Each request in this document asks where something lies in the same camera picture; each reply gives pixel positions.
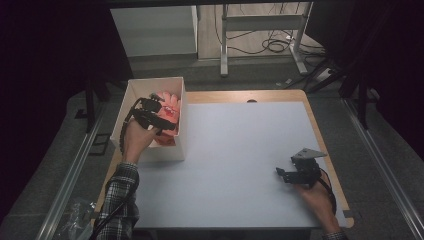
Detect white cardboard box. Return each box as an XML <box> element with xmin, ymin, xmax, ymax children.
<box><xmin>109</xmin><ymin>76</ymin><xmax>188</xmax><ymax>164</ymax></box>

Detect white cabinet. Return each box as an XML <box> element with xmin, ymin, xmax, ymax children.
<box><xmin>109</xmin><ymin>4</ymin><xmax>199</xmax><ymax>58</ymax></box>

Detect white power strip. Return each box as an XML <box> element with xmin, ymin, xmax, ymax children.
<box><xmin>314</xmin><ymin>67</ymin><xmax>334</xmax><ymax>83</ymax></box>

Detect black floor cables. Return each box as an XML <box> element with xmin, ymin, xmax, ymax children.
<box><xmin>213</xmin><ymin>3</ymin><xmax>326</xmax><ymax>57</ymax></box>

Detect aluminium floor rail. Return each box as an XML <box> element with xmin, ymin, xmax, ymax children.
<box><xmin>343</xmin><ymin>98</ymin><xmax>424</xmax><ymax>240</ymax></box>
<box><xmin>35</xmin><ymin>102</ymin><xmax>108</xmax><ymax>240</ymax></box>

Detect black floor bracket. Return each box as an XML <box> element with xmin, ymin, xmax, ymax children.
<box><xmin>88</xmin><ymin>132</ymin><xmax>112</xmax><ymax>157</ymax></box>

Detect black metal stand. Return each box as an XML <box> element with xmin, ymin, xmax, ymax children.
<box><xmin>84</xmin><ymin>78</ymin><xmax>112</xmax><ymax>134</ymax></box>
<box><xmin>339</xmin><ymin>64</ymin><xmax>372</xmax><ymax>131</ymax></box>

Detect pale grey table mat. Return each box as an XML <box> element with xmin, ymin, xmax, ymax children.
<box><xmin>131</xmin><ymin>101</ymin><xmax>348</xmax><ymax>230</ymax></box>

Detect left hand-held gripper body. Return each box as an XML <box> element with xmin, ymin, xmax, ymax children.
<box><xmin>132</xmin><ymin>92</ymin><xmax>166</xmax><ymax>132</ymax></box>

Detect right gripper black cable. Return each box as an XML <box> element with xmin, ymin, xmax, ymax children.
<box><xmin>318</xmin><ymin>168</ymin><xmax>338</xmax><ymax>214</ymax></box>

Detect grey metal desk frame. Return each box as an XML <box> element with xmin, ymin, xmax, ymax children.
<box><xmin>219</xmin><ymin>2</ymin><xmax>315</xmax><ymax>78</ymax></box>

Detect clear plastic bag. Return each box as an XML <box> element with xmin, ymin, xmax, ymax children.
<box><xmin>54</xmin><ymin>198</ymin><xmax>98</xmax><ymax>240</ymax></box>

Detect pink winter glove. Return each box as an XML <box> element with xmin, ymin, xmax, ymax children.
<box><xmin>154</xmin><ymin>91</ymin><xmax>183</xmax><ymax>135</ymax></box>
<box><xmin>153</xmin><ymin>133</ymin><xmax>177</xmax><ymax>147</ymax></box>

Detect person's left hand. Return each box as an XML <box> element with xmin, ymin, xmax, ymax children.
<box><xmin>121</xmin><ymin>118</ymin><xmax>159</xmax><ymax>165</ymax></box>

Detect person's right hand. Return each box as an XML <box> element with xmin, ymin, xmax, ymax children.
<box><xmin>293</xmin><ymin>173</ymin><xmax>335</xmax><ymax>234</ymax></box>

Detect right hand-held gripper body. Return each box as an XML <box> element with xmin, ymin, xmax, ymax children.
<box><xmin>283</xmin><ymin>147</ymin><xmax>328</xmax><ymax>189</ymax></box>

